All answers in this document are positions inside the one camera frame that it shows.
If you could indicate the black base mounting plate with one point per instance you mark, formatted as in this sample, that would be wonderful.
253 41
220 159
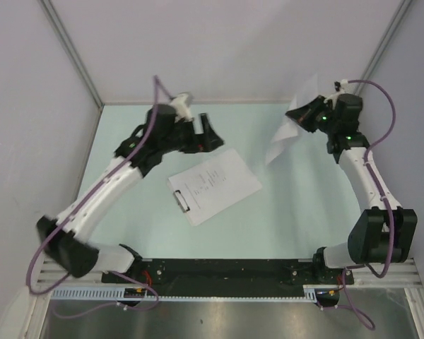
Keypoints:
230 279

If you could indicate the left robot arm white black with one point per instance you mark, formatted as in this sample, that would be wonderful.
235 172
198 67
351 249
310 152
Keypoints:
66 238

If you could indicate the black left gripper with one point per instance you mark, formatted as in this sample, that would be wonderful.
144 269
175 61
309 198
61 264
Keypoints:
208 141

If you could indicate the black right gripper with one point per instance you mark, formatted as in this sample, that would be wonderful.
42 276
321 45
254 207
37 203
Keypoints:
303 115

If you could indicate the grey slotted cable duct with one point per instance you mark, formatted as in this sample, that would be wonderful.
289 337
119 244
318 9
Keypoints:
122 294

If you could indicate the right aluminium corner post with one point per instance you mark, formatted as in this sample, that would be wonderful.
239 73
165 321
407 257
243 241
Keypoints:
375 29

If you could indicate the left aluminium corner post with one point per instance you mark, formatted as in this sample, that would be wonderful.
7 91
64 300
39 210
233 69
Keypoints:
70 49

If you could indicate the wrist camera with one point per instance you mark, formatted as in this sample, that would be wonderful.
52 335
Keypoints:
182 103
340 88

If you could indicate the sparse text paper sheet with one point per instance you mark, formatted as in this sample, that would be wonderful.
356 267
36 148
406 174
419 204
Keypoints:
217 184

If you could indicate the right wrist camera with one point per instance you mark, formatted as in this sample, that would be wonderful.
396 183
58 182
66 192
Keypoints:
340 88

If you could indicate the aluminium corner post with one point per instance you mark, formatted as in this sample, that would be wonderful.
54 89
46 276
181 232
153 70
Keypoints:
375 29
70 49

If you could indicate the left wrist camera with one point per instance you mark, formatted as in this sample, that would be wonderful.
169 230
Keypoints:
182 103

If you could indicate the aluminium front frame rail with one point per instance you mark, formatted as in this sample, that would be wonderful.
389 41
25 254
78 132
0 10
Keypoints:
399 275

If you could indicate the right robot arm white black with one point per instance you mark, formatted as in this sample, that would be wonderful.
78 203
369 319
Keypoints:
384 231

